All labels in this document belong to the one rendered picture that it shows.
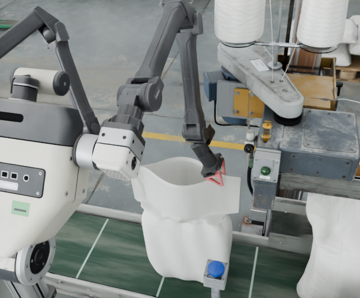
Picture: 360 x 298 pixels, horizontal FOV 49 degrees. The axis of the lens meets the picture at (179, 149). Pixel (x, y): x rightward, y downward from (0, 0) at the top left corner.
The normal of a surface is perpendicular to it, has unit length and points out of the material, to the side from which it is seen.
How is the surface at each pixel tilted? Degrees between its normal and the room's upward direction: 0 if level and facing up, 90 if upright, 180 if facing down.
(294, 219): 90
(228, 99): 90
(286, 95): 0
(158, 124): 0
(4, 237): 50
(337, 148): 0
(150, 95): 78
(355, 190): 90
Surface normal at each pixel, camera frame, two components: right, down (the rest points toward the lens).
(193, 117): -0.44, 0.30
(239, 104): -0.27, 0.62
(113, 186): -0.05, -0.77
